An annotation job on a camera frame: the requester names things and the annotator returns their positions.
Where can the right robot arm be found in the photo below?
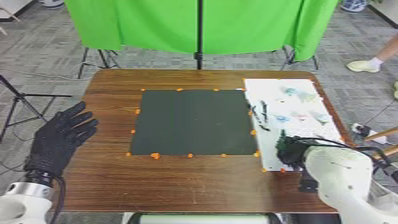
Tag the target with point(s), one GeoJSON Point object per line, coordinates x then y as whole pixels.
{"type": "Point", "coordinates": [347, 180]}

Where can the person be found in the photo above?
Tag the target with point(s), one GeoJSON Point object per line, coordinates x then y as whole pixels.
{"type": "Point", "coordinates": [363, 66]}

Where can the black tripod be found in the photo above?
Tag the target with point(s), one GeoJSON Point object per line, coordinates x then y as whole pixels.
{"type": "Point", "coordinates": [20, 98]}

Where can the pale green flower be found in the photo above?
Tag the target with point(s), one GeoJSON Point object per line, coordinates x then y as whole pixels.
{"type": "Point", "coordinates": [306, 97]}

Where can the white sheet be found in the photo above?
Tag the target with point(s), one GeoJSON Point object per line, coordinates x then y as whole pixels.
{"type": "Point", "coordinates": [284, 103]}

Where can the pale grey bar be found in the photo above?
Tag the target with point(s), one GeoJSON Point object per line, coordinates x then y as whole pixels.
{"type": "Point", "coordinates": [201, 219]}

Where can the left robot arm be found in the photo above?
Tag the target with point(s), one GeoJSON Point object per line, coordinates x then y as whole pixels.
{"type": "Point", "coordinates": [23, 203]}

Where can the black stand legs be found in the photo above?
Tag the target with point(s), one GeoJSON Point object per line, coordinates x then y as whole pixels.
{"type": "Point", "coordinates": [100, 61]}
{"type": "Point", "coordinates": [293, 58]}

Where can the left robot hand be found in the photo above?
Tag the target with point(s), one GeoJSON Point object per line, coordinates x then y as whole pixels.
{"type": "Point", "coordinates": [55, 140]}

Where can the blue flower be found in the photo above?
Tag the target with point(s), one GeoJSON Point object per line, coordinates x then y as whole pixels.
{"type": "Point", "coordinates": [290, 91]}
{"type": "Point", "coordinates": [283, 118]}

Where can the dark mat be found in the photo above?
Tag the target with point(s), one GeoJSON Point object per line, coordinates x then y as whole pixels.
{"type": "Point", "coordinates": [192, 123]}

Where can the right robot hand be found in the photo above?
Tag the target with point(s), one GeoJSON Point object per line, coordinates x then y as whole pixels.
{"type": "Point", "coordinates": [291, 150]}

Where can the black stand pole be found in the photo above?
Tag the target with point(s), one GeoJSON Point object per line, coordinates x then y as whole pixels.
{"type": "Point", "coordinates": [199, 33]}

